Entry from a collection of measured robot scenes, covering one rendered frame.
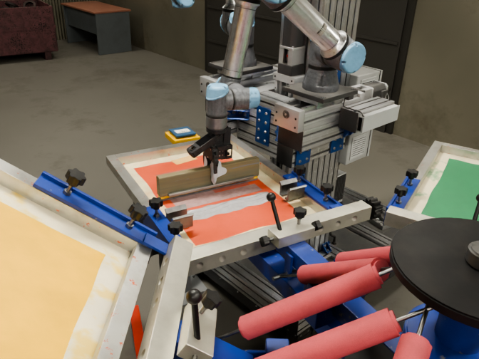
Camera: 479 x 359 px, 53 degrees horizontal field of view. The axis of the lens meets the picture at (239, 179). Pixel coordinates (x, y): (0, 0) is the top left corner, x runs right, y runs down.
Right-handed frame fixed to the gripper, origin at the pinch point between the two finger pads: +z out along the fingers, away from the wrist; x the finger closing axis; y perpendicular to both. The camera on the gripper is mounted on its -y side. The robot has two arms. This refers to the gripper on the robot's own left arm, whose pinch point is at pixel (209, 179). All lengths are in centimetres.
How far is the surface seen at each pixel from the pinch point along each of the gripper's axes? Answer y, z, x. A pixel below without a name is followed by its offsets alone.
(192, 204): -9.8, 5.1, -6.7
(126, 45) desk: 171, 81, 656
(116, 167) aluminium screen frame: -27.3, 1.6, 26.3
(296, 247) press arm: 0, -4, -55
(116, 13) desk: 157, 29, 653
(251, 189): 14.6, 4.4, -6.8
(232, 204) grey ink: 2.6, 4.4, -13.5
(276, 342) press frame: -25, -4, -83
